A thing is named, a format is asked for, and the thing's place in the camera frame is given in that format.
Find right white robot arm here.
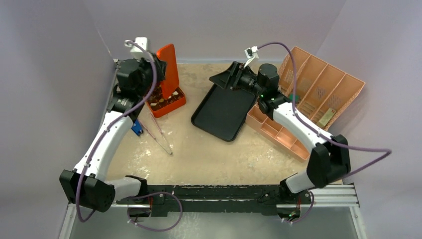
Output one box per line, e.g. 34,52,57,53
209,61,351,203

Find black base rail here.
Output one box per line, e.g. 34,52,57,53
117,184,312,217

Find pink metal tongs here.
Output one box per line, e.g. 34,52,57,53
138,113,173,155

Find orange box lid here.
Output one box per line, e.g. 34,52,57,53
157,43,179,99

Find blue stapler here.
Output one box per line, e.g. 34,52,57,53
131,119,144,136

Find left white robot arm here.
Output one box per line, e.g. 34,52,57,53
59,54,167,212

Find black tray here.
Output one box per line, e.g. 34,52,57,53
191,84,257,142

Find purple cable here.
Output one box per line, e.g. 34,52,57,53
75,39,183,233
257,42,392,225

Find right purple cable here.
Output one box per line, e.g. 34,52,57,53
257,42,392,225

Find pink desk organizer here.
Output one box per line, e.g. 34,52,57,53
246,46,365,162

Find orange chocolate box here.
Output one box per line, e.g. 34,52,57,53
147,86,187,118

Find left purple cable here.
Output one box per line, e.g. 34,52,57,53
75,39,183,233

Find staple box in organizer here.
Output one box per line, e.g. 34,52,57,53
316,108,336,129

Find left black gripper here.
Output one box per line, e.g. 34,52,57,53
135,52,166,97

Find green eraser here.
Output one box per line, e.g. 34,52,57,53
289,94,300,103

